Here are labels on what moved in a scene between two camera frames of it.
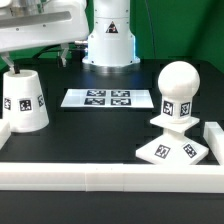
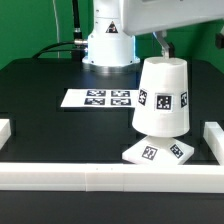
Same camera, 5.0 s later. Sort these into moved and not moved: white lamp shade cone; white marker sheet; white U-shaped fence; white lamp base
Moved: white lamp shade cone; white lamp base
Not moved: white U-shaped fence; white marker sheet
